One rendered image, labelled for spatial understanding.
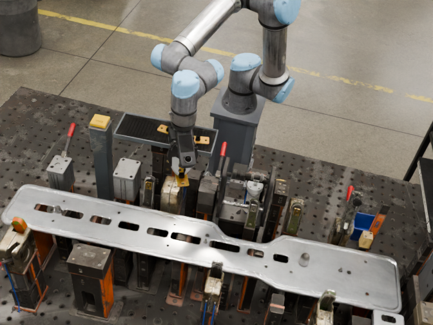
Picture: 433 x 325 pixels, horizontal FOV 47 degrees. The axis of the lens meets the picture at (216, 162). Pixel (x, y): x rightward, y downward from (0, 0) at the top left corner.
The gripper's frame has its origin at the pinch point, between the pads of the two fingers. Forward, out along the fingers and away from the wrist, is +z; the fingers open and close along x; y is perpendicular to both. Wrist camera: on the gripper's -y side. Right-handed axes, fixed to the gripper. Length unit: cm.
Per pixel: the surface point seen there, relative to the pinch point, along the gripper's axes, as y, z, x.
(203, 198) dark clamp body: 7.2, 21.5, -10.2
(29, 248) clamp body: -4, 25, 50
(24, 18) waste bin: 272, 92, 79
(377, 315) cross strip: -44, 26, -57
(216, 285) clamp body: -29.0, 21.3, -7.3
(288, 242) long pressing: -12.7, 26.1, -37.0
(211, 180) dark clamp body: 12.7, 18.6, -13.9
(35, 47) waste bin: 277, 121, 75
